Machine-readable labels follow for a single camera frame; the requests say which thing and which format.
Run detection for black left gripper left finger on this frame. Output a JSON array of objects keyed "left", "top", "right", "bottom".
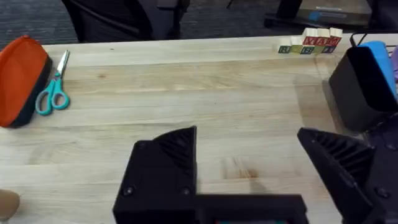
[{"left": 113, "top": 126, "right": 200, "bottom": 224}]

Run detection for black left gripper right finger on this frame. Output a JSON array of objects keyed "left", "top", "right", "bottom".
[{"left": 297, "top": 127, "right": 398, "bottom": 224}]

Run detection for wooden spoon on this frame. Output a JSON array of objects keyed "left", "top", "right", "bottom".
[{"left": 0, "top": 189, "right": 21, "bottom": 220}]

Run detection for black cutlery holder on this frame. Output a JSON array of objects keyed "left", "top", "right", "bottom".
[{"left": 328, "top": 45, "right": 398, "bottom": 132}]

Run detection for purple plate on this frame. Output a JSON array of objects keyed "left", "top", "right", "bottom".
[{"left": 390, "top": 46, "right": 398, "bottom": 82}]

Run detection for heap of toy blocks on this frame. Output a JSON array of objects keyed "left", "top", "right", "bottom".
[{"left": 277, "top": 27, "right": 344, "bottom": 55}]

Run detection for black office chair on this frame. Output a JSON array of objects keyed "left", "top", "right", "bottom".
[{"left": 61, "top": 0, "right": 191, "bottom": 44}]

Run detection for orange zip bag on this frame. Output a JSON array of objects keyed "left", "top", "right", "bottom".
[{"left": 0, "top": 35, "right": 53, "bottom": 129}]

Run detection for teal handled scissors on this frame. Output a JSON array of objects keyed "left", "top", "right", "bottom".
[{"left": 34, "top": 49, "right": 71, "bottom": 116}]

